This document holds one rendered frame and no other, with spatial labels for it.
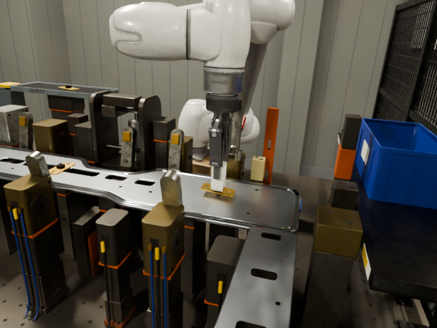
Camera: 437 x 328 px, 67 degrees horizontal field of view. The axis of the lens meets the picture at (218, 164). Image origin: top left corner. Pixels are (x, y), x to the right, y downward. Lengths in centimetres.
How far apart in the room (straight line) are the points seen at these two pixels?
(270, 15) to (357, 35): 226
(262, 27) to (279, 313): 98
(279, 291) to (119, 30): 56
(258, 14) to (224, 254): 85
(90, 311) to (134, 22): 70
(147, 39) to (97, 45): 334
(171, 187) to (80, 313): 46
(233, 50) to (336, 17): 278
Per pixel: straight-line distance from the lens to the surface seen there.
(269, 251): 65
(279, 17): 127
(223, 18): 71
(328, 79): 347
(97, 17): 402
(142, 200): 82
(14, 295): 110
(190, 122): 159
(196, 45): 71
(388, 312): 108
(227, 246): 69
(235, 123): 93
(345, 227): 66
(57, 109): 139
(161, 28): 71
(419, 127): 113
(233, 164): 94
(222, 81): 72
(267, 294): 57
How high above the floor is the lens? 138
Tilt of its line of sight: 21 degrees down
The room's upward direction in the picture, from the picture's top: 3 degrees clockwise
